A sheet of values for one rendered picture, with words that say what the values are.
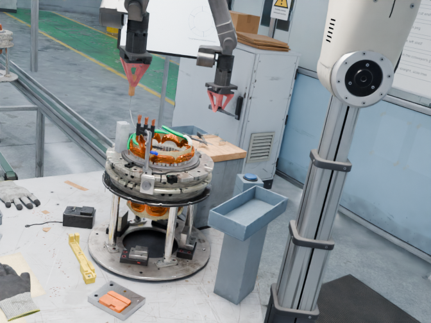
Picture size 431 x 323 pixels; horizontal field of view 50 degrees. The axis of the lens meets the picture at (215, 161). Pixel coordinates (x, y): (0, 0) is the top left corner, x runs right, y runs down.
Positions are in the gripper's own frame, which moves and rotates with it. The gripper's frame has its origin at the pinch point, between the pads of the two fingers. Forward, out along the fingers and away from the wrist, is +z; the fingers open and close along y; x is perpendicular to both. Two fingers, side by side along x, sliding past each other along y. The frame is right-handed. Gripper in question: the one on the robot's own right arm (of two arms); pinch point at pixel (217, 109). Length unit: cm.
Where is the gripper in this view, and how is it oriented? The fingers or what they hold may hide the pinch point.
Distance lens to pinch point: 167.5
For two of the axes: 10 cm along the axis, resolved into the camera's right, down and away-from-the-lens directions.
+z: -1.5, 9.2, 3.6
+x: 6.2, 3.7, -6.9
